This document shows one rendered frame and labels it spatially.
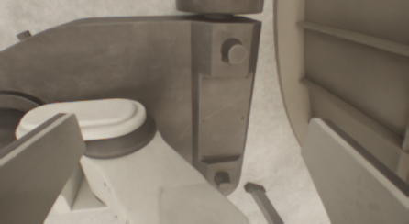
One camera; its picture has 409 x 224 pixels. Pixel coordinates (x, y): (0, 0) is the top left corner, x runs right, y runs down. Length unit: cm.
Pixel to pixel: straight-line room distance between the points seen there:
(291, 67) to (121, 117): 56
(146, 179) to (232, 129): 30
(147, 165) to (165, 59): 23
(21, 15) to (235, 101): 58
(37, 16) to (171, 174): 54
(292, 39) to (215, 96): 34
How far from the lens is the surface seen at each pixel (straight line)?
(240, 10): 44
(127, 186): 31
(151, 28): 45
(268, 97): 78
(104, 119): 36
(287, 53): 72
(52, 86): 53
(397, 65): 52
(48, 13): 68
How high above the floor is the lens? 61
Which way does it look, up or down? 59 degrees down
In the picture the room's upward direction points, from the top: 158 degrees clockwise
